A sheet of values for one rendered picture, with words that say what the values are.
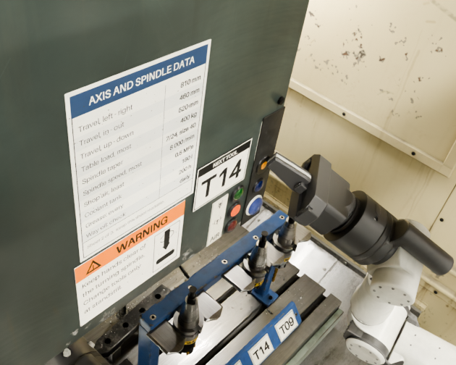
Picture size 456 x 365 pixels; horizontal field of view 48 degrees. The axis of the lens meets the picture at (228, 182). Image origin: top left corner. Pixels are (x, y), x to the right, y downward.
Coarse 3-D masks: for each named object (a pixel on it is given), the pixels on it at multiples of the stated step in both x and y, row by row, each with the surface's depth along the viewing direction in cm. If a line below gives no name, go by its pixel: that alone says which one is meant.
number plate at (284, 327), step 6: (288, 312) 143; (282, 318) 141; (288, 318) 142; (294, 318) 144; (276, 324) 139; (282, 324) 141; (288, 324) 142; (294, 324) 144; (276, 330) 139; (282, 330) 141; (288, 330) 142; (282, 336) 141
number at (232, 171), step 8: (232, 160) 65; (240, 160) 67; (224, 168) 65; (232, 168) 66; (240, 168) 68; (216, 176) 64; (224, 176) 66; (232, 176) 67; (240, 176) 69; (216, 184) 65; (224, 184) 67; (216, 192) 66
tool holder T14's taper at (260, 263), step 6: (258, 240) 116; (258, 246) 114; (264, 246) 115; (252, 252) 117; (258, 252) 115; (264, 252) 115; (252, 258) 117; (258, 258) 116; (264, 258) 116; (252, 264) 117; (258, 264) 117; (264, 264) 118; (258, 270) 118
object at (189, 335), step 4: (176, 312) 107; (200, 312) 108; (176, 316) 106; (200, 316) 107; (176, 320) 106; (200, 320) 106; (172, 324) 107; (176, 324) 105; (200, 324) 106; (176, 328) 105; (180, 328) 104; (184, 328) 104; (192, 328) 105; (196, 328) 106; (200, 328) 105; (180, 332) 105; (184, 332) 104; (188, 332) 104; (192, 332) 104; (200, 332) 107; (188, 336) 105; (192, 336) 105
